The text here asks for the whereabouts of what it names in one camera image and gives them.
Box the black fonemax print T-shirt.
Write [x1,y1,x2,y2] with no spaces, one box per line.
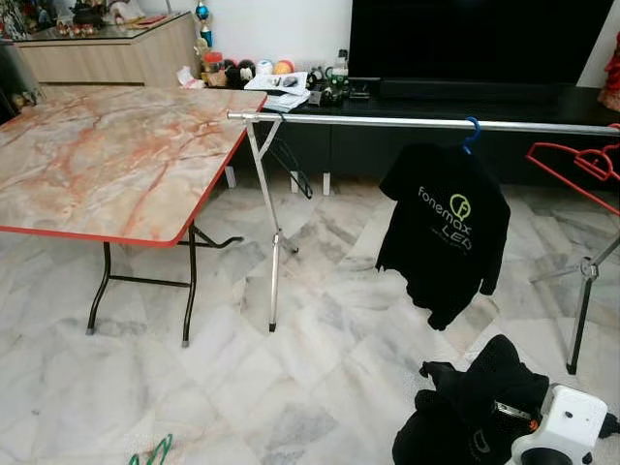
[392,334,551,465]
[376,143,512,330]

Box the marble pattern red-edged folding table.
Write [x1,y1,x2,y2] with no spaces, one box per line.
[0,85,268,348]

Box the clear plastic bottle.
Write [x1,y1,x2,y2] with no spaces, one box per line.
[332,48,350,83]

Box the green plastic hanger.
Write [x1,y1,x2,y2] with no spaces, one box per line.
[129,433,175,465]

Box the blue plastic hanger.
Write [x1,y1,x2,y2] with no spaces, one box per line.
[460,116,482,156]

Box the silver metal clothes rack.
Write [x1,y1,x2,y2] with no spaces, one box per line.
[228,109,620,377]

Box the black mouse plush toy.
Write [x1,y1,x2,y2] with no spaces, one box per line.
[223,58,258,88]

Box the white paper stack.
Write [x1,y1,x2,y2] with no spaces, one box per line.
[244,71,311,112]

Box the red plastic hanger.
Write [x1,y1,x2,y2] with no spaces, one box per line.
[526,124,620,216]

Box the white tissue pack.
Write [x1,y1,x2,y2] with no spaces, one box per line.
[176,65,206,90]

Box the red lid glass jar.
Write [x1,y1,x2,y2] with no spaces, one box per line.
[201,50,226,88]

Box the light wooden cabinet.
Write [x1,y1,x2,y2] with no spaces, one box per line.
[15,12,202,90]

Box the small dark gadget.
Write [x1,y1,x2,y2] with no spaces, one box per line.
[320,76,348,106]

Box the black soundbar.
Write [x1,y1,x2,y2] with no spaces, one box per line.
[378,79,573,101]

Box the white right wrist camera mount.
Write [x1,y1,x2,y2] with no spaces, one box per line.
[509,385,609,465]

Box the black TV console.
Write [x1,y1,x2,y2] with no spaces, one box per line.
[208,77,620,190]

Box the blue gold trophy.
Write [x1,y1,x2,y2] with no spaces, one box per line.
[192,0,216,54]

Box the thin black hanger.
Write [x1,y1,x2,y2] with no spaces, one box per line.
[262,113,314,200]

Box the black television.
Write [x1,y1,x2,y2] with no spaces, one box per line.
[349,0,616,83]

